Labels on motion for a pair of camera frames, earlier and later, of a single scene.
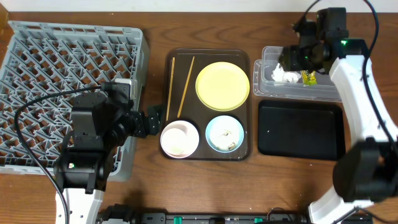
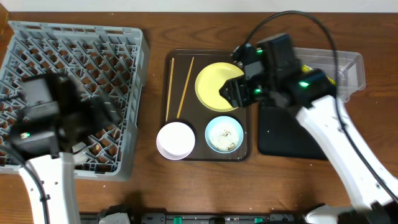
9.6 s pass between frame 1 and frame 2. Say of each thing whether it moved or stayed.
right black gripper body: moved
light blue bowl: stayed
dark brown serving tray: stayed
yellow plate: stayed
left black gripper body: moved
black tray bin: stayed
